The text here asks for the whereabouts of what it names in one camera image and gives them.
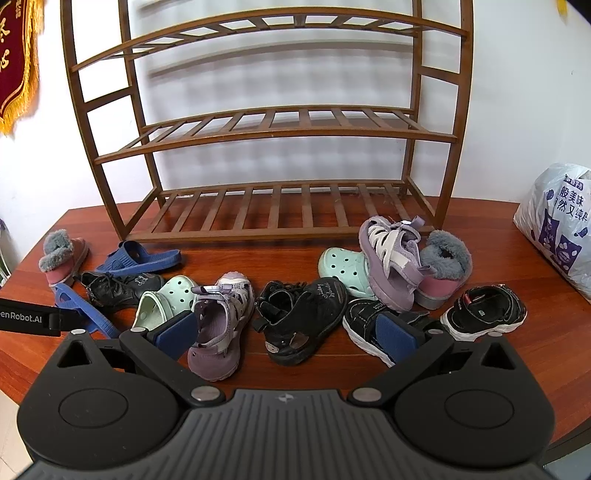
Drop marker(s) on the pink boot with grey fur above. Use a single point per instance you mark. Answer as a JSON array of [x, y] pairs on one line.
[[438, 286], [64, 267]]

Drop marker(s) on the red banner with gold fringe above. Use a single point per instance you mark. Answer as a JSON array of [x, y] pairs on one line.
[[16, 55]]

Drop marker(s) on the white printed plastic bag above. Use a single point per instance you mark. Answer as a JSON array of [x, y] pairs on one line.
[[558, 221]]

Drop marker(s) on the purple mesh sandal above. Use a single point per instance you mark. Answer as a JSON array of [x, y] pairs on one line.
[[392, 277], [221, 323]]

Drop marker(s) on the brown wooden shoe rack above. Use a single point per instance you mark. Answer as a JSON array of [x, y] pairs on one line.
[[254, 233]]

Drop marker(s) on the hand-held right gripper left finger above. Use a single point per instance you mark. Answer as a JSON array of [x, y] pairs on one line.
[[178, 334]]

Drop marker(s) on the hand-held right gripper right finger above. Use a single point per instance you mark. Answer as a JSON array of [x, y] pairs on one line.
[[397, 337]]

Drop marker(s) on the blue slide sandal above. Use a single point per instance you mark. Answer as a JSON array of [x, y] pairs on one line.
[[152, 259], [78, 304]]

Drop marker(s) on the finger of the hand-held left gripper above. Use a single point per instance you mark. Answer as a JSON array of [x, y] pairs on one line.
[[73, 321]]

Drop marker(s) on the mint green clog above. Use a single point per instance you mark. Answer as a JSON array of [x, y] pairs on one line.
[[161, 300], [341, 267]]

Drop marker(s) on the black lace-up shoe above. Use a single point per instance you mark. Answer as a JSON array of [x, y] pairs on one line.
[[300, 318], [111, 293]]

